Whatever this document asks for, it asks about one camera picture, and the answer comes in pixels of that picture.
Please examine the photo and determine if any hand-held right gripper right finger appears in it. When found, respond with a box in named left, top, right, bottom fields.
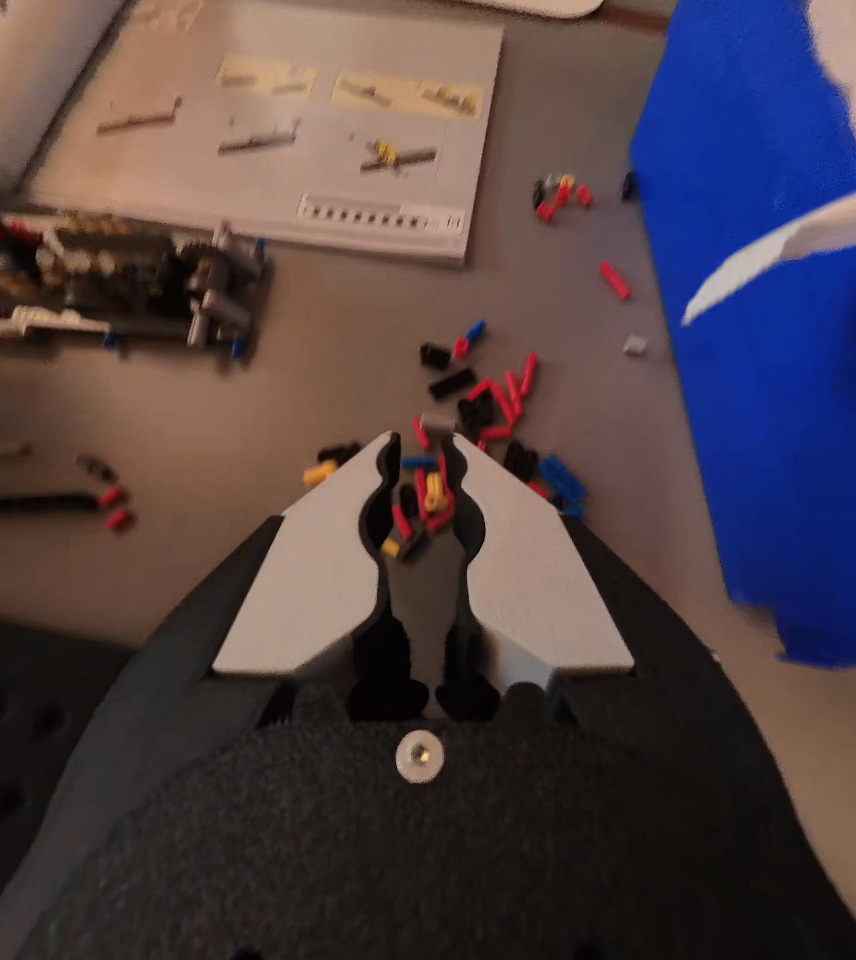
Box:
left=437, top=432, right=636, bottom=723

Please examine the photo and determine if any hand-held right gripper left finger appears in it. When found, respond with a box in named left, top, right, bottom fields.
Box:
left=211, top=429, right=430, bottom=723

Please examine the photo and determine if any pile of small lego pins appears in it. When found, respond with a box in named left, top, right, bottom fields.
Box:
left=304, top=318, right=590, bottom=560

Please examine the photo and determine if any lego car chassis assembly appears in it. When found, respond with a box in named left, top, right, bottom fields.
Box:
left=0, top=161, right=273, bottom=365

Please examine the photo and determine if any long black lego beam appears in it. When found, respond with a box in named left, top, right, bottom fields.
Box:
left=0, top=489, right=102, bottom=519

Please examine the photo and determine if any small lego pin cluster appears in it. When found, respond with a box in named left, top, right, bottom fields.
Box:
left=531, top=172, right=595, bottom=224

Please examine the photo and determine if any lego instruction booklet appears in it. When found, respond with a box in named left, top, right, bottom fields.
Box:
left=0, top=0, right=505, bottom=267

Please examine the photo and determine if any blue plastic bin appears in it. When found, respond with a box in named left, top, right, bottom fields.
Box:
left=629, top=0, right=856, bottom=669

